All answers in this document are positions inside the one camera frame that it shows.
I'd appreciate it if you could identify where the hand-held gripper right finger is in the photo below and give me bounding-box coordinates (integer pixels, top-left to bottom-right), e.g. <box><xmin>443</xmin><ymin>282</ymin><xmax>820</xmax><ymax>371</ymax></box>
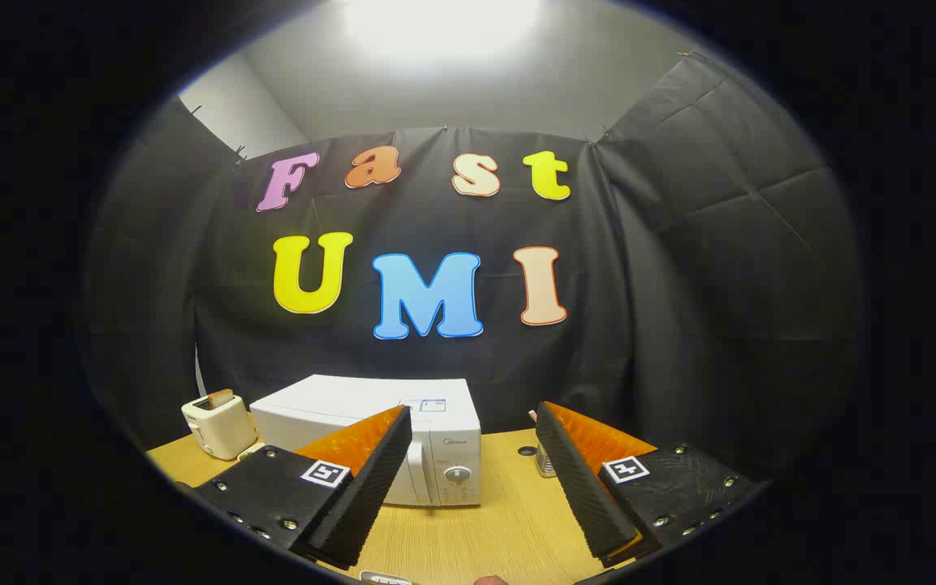
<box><xmin>535</xmin><ymin>401</ymin><xmax>765</xmax><ymax>570</ymax></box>

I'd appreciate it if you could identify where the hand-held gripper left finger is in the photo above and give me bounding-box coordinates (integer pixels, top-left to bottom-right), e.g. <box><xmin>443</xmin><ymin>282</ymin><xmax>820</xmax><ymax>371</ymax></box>
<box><xmin>192</xmin><ymin>405</ymin><xmax>414</xmax><ymax>570</ymax></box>

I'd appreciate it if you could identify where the white microwave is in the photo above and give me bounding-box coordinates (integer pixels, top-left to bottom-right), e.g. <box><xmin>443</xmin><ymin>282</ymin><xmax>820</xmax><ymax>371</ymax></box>
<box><xmin>249</xmin><ymin>375</ymin><xmax>483</xmax><ymax>509</ymax></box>

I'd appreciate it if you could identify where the white toaster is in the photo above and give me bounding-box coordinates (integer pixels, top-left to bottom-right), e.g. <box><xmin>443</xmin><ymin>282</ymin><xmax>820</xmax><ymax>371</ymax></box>
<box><xmin>181</xmin><ymin>394</ymin><xmax>258</xmax><ymax>461</ymax></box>

